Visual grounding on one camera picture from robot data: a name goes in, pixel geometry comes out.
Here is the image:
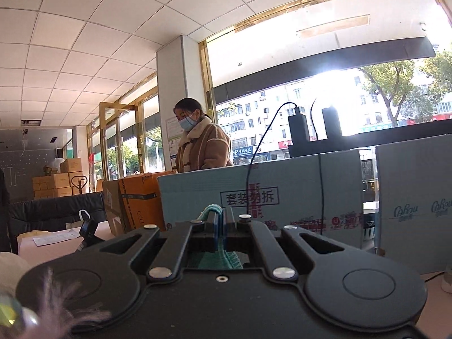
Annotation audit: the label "green t-shirt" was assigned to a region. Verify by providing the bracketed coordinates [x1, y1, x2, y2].
[187, 204, 243, 270]

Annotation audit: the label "woman in brown coat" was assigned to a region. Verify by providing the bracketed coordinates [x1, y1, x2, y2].
[173, 98, 232, 173]

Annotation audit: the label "orange cardboard box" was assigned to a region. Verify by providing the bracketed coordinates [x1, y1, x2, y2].
[103, 171, 175, 236]

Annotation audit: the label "left light blue cardboard panel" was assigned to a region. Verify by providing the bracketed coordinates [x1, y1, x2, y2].
[158, 150, 363, 247]

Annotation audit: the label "light blue cardboard panel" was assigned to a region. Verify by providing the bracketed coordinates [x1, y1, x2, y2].
[158, 150, 363, 247]
[375, 135, 451, 274]

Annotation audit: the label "black power adapter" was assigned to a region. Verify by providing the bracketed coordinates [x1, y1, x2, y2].
[288, 107, 310, 145]
[322, 107, 342, 139]

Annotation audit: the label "stacked cardboard boxes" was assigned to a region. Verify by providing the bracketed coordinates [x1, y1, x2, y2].
[32, 158, 89, 199]

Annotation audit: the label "pink fluffy charm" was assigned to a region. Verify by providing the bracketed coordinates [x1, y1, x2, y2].
[18, 269, 111, 338]

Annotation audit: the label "right light blue cardboard panel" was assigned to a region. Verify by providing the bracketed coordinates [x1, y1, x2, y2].
[375, 135, 451, 274]

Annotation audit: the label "left black cable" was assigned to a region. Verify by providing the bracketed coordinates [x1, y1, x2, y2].
[245, 101, 298, 205]

